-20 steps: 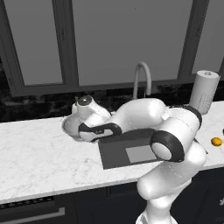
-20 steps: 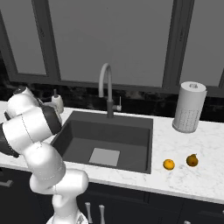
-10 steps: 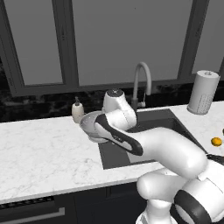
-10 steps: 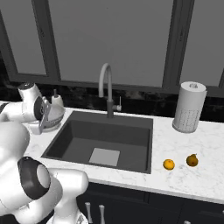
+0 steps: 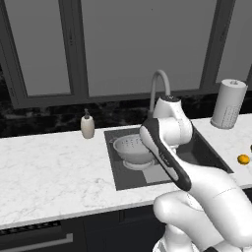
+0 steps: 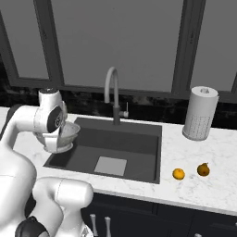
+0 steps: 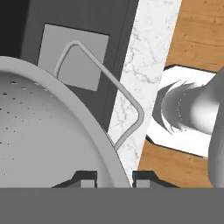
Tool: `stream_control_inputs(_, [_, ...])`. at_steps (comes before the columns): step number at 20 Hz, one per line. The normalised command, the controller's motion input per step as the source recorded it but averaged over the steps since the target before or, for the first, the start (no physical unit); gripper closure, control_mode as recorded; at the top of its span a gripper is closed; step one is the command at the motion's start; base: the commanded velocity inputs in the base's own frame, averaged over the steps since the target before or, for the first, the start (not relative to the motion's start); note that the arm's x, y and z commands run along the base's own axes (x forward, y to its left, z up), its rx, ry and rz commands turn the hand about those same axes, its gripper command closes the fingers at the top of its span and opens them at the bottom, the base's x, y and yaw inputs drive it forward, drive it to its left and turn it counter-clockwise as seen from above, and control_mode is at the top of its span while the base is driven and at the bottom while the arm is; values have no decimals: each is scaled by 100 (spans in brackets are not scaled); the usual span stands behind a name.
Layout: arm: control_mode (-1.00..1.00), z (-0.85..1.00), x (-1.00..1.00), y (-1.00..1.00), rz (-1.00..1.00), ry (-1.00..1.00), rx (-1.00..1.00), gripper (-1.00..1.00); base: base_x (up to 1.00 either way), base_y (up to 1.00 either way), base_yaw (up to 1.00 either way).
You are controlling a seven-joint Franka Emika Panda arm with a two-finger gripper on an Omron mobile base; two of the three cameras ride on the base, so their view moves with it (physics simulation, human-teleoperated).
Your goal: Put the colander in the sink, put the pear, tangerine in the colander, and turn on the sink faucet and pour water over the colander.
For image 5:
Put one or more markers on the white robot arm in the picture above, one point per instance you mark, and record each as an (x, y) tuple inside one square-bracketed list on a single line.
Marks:
[(210, 197)]

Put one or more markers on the white colander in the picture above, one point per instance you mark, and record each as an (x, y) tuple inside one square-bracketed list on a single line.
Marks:
[(131, 149)]

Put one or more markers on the dark grey sink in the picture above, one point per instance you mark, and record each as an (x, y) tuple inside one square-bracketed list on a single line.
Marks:
[(131, 177)]

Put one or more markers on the grey curved faucet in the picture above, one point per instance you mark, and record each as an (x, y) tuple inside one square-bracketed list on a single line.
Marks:
[(159, 78)]

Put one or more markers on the orange tangerine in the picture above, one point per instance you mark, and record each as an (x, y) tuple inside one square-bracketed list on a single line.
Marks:
[(243, 159)]

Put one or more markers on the white soap dispenser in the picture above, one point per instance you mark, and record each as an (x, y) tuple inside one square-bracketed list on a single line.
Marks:
[(87, 126)]

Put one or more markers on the grey framed window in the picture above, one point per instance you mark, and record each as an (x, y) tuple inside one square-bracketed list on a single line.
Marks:
[(124, 49)]

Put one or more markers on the dark cupboard door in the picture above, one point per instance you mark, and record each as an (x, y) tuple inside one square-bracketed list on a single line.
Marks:
[(121, 229)]

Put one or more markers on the white paper towel roll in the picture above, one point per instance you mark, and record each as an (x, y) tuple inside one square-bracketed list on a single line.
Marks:
[(228, 103)]

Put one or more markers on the dark dishwasher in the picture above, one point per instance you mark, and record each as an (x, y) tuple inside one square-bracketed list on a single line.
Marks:
[(32, 238)]

